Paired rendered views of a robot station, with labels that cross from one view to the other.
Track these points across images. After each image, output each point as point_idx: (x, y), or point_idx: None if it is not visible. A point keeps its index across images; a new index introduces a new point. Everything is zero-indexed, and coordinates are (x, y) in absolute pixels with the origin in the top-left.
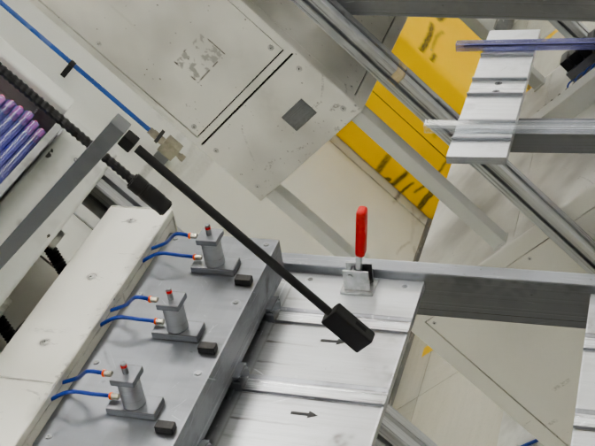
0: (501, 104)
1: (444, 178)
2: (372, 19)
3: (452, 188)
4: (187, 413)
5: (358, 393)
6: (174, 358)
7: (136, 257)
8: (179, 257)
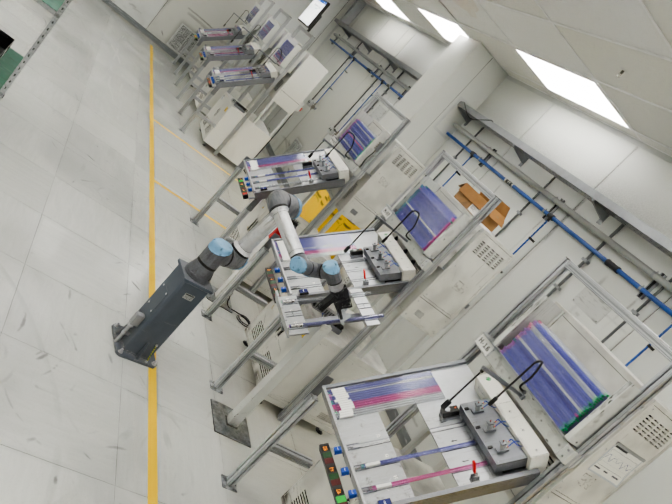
0: (359, 301)
1: (424, 432)
2: None
3: (420, 434)
4: (366, 251)
5: (351, 271)
6: (376, 256)
7: (398, 262)
8: (394, 268)
